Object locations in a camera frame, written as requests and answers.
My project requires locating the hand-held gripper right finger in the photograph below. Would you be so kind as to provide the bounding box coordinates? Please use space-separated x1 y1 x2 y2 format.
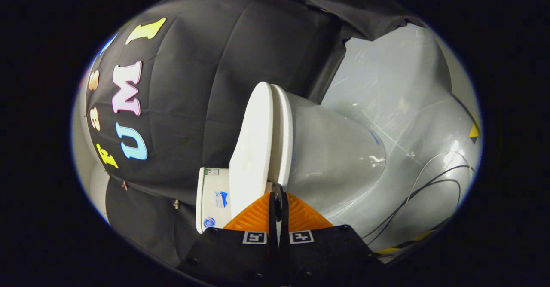
278 192 383 285

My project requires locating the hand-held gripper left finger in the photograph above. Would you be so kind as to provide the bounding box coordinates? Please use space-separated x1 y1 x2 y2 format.
178 192 279 285

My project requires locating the white toilet lid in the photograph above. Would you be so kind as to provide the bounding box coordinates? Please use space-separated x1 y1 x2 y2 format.
229 82 274 219

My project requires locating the white ceramic toilet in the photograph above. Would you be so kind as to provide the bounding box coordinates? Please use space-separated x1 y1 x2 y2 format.
196 84 387 235

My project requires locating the black backdrop cloth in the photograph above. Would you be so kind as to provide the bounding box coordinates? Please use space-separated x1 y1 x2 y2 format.
79 0 426 268

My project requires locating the thin black cable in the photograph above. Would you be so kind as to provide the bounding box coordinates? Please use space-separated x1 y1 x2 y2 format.
363 165 475 245

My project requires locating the thin white cable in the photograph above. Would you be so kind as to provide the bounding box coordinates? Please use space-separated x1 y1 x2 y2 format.
404 151 469 219

